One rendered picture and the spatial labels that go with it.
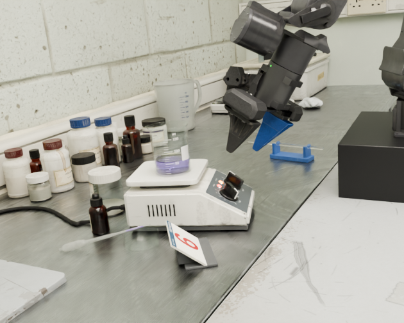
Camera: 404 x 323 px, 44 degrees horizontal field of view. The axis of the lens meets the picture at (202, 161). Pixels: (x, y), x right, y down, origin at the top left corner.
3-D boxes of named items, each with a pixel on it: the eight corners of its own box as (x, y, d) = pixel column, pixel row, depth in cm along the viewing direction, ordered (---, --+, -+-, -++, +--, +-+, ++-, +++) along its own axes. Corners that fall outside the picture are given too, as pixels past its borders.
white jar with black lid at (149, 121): (147, 141, 144) (144, 117, 142) (170, 141, 143) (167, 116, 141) (141, 148, 138) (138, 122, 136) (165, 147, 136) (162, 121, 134)
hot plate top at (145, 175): (209, 163, 89) (208, 157, 89) (197, 185, 78) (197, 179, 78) (145, 165, 91) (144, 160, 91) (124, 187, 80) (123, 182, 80)
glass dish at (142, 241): (148, 256, 73) (146, 241, 73) (117, 251, 76) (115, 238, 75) (166, 240, 78) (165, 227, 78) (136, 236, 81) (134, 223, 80)
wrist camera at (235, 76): (281, 72, 83) (249, 56, 86) (261, 70, 77) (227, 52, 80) (266, 105, 85) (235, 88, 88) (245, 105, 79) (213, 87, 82)
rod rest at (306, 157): (315, 159, 113) (314, 143, 112) (307, 163, 110) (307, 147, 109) (276, 154, 119) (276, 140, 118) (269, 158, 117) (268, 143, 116)
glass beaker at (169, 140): (191, 166, 86) (186, 118, 84) (194, 177, 80) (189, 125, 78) (151, 170, 86) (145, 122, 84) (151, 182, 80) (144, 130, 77)
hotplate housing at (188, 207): (255, 202, 90) (252, 159, 88) (249, 232, 78) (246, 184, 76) (138, 204, 95) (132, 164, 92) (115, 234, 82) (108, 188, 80)
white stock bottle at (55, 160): (40, 193, 106) (31, 144, 103) (54, 184, 112) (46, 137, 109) (66, 193, 105) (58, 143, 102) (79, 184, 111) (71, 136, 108)
